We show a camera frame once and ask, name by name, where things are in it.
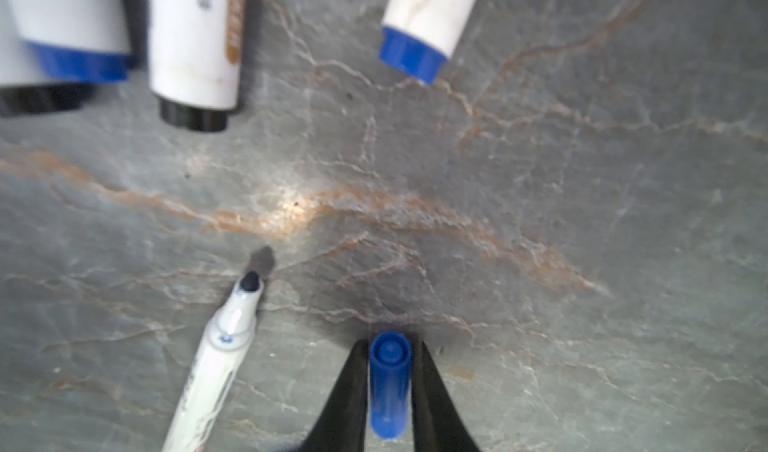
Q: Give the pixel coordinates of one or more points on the white marker pen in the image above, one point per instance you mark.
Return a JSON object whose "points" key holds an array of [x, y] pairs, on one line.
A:
{"points": [[76, 40], [420, 36], [25, 88], [195, 49], [225, 342]]}

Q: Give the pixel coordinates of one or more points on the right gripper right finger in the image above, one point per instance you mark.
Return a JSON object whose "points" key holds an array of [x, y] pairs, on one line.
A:
{"points": [[437, 425]]}

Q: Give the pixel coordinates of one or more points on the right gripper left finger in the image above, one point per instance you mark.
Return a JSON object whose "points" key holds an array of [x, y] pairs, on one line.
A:
{"points": [[341, 426]]}

